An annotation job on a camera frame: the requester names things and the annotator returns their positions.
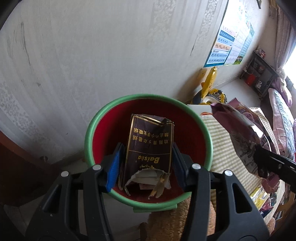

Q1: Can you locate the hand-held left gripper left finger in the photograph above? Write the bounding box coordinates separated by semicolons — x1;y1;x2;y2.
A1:
25;142;125;241

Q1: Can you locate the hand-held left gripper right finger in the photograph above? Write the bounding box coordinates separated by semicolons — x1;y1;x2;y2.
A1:
171;142;271;241

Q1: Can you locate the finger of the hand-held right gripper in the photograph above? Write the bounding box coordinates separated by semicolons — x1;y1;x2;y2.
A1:
253;148;296;186

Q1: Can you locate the green bin with red inside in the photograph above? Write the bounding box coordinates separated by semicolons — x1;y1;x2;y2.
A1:
84;93;213;213

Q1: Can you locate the dark brown cigarette carton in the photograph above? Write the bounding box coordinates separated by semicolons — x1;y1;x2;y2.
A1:
118;113;174;200

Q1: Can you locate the yellow white box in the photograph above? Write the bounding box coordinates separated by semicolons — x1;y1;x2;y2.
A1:
250;186;270;205

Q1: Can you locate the purple snack wrapper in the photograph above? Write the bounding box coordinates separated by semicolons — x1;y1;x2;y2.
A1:
210;98;278;180

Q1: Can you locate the bed with patterned sheet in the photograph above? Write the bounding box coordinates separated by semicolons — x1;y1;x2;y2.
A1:
268;88;296;160

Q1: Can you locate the orange plush blanket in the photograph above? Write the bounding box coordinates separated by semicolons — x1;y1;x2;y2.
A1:
139;197;275;241

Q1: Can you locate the purple pillow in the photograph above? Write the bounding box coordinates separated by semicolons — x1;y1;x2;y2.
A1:
270;70;293;107

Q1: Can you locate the yellow duck potty chair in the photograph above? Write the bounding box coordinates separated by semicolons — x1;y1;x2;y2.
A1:
193;66;226;105

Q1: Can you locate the dark metal shelf desk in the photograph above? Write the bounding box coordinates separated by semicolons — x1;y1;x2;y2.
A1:
240;50;279;99

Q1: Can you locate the dark wooden furniture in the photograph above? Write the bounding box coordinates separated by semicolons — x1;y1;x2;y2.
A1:
0;132;86;241

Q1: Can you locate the patterned curtain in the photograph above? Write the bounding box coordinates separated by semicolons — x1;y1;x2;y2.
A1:
269;0;296;70

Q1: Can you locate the blue bordered wall poster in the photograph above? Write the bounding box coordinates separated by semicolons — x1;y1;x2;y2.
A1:
203;5;238;68

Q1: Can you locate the green bordered wall poster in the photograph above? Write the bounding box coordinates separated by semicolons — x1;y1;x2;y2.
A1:
233;22;255;65

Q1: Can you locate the white chart wall poster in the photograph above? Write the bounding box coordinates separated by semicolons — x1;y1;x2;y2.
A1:
228;14;251;65

